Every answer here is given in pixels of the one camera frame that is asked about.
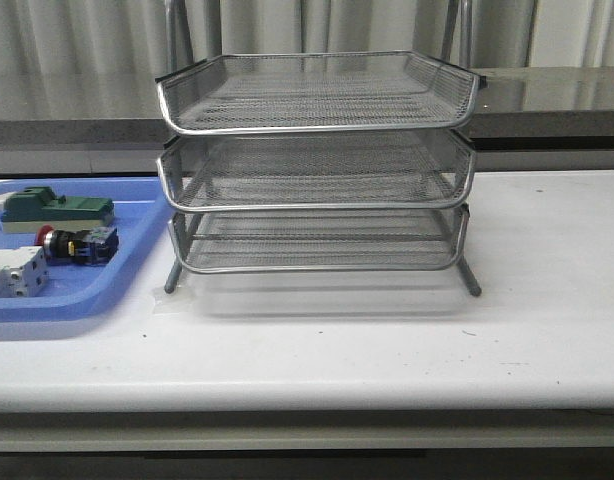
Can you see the red emergency stop button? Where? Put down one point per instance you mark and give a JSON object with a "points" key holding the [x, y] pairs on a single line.
{"points": [[96, 246]]}

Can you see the silver top mesh tray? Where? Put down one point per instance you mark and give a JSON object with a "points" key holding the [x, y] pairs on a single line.
{"points": [[241, 94]]}

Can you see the blue plastic tray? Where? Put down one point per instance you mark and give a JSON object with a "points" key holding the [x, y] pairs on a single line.
{"points": [[73, 292]]}

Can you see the grey stone counter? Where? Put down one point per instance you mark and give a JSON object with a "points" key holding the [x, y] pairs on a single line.
{"points": [[520, 108]]}

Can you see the white circuit breaker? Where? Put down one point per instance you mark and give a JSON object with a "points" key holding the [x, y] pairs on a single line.
{"points": [[23, 272]]}

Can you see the white curtain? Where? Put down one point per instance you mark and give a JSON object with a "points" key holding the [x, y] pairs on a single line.
{"points": [[107, 37]]}

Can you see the green electrical switch block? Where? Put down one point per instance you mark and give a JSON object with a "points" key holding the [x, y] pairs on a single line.
{"points": [[28, 210]]}

